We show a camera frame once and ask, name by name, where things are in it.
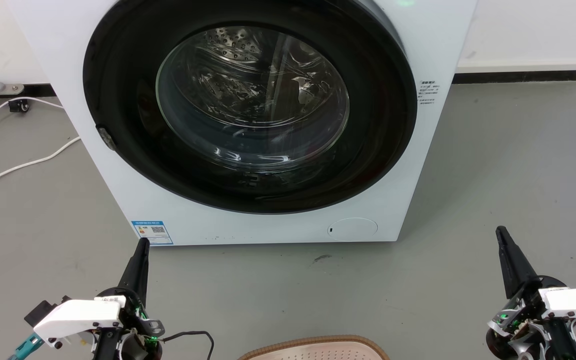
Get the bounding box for blue energy label sticker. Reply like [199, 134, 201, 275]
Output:
[131, 220, 174, 246]

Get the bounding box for thick white floor cable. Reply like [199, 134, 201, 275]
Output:
[0, 136, 82, 194]

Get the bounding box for thin black left gripper cable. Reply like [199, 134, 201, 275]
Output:
[162, 330, 215, 360]

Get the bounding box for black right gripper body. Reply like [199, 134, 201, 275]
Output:
[485, 274, 576, 360]

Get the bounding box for white front-load washing machine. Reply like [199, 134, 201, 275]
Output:
[7, 0, 479, 247]

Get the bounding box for teal plastic connector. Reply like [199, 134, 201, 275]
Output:
[8, 333, 45, 360]

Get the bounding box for small printed text sticker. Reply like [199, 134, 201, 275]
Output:
[417, 80, 441, 106]

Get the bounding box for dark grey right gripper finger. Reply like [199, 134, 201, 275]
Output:
[495, 225, 540, 300]

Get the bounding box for black round washer door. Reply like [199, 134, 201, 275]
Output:
[82, 0, 418, 215]

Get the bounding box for round white filter cover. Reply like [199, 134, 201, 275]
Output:
[327, 217, 379, 241]

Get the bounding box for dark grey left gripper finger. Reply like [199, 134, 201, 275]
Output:
[117, 237, 151, 307]

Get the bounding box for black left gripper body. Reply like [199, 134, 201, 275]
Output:
[92, 287, 166, 360]

